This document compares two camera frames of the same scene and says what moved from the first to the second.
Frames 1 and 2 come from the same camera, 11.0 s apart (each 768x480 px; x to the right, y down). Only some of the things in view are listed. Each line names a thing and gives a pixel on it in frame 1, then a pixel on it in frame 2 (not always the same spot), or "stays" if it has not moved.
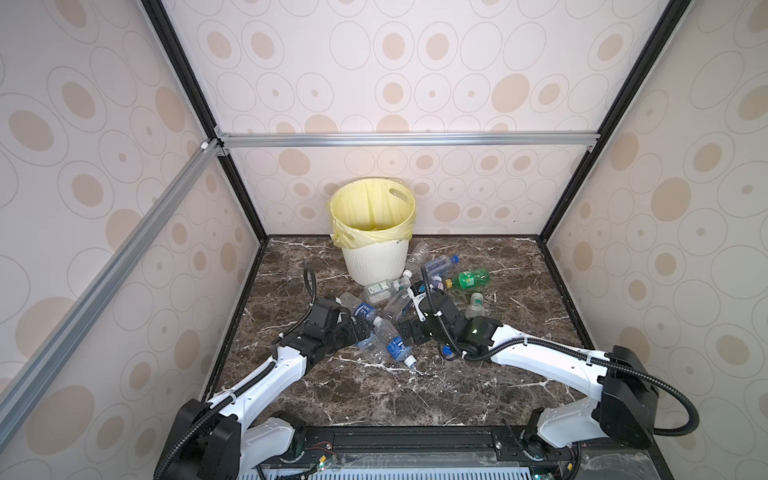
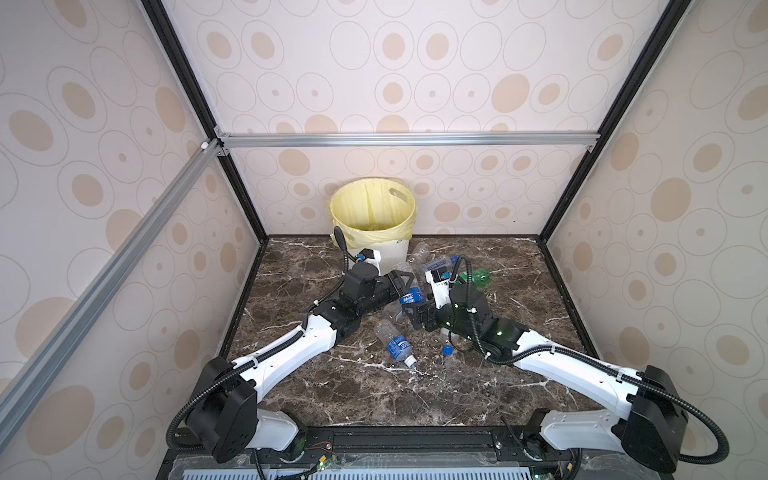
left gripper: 352,335 to 394,287
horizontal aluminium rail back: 224,141 stays
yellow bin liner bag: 372,211 stays
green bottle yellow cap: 470,279 stays
